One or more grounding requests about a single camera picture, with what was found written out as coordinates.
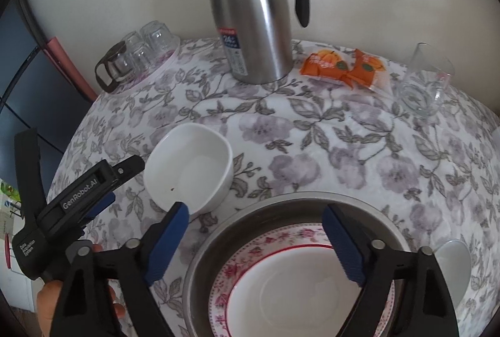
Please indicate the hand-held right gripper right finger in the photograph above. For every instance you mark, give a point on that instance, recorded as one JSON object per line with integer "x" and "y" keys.
{"x": 345, "y": 247}

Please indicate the small white bowl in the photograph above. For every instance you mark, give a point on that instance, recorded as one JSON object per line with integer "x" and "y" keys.
{"x": 195, "y": 165}

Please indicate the clear glass mug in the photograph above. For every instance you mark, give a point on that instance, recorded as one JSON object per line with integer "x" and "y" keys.
{"x": 420, "y": 99}

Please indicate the stainless steel thermos jug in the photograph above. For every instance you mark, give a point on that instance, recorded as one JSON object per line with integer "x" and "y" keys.
{"x": 254, "y": 28}

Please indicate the orange snack packet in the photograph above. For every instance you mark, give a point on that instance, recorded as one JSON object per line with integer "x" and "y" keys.
{"x": 367, "y": 69}
{"x": 324, "y": 65}

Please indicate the dark blue panel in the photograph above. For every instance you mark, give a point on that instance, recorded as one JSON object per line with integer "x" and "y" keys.
{"x": 23, "y": 87}

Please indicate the light blue bowl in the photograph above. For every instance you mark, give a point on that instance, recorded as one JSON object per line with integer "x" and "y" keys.
{"x": 455, "y": 266}

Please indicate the small clear glass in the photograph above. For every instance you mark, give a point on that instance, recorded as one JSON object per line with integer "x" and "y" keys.
{"x": 158, "y": 36}
{"x": 142, "y": 58}
{"x": 132, "y": 40}

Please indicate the floral rimmed white plate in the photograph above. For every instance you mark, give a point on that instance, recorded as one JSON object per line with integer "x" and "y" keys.
{"x": 273, "y": 239}

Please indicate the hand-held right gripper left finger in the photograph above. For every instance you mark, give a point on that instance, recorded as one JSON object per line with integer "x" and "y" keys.
{"x": 168, "y": 243}

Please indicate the large stainless steel basin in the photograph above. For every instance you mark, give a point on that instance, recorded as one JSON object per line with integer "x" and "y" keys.
{"x": 250, "y": 220}

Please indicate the pink board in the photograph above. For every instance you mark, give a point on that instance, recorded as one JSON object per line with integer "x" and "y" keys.
{"x": 70, "y": 67}

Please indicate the person's left hand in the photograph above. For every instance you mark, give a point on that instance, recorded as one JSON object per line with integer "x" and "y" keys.
{"x": 49, "y": 305}

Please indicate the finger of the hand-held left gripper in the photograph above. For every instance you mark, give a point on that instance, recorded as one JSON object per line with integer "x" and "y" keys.
{"x": 131, "y": 167}
{"x": 99, "y": 205}

